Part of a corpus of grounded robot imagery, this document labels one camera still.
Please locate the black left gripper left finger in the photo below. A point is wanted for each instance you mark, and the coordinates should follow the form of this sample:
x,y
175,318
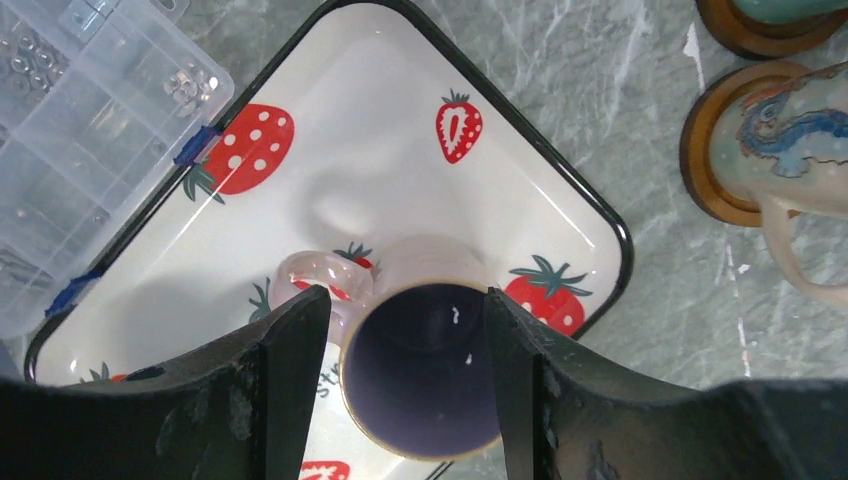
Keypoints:
x,y
239,407

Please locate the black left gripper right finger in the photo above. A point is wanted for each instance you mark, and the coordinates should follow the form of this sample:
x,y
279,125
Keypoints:
x,y
567,412

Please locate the pink mug purple interior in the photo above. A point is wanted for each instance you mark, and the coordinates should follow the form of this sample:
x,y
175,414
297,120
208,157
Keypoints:
x,y
414,363

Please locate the brown wooden coaster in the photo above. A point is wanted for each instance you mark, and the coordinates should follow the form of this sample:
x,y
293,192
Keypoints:
x,y
754,40
694,149

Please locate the cream patterned mug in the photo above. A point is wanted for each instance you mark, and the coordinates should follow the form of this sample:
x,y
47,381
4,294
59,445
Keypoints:
x,y
787,11

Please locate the white strawberry serving tray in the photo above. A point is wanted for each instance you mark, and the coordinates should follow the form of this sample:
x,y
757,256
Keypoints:
x,y
369,127

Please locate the clear plastic screw box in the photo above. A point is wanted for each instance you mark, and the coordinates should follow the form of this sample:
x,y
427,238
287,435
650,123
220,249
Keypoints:
x,y
98,98

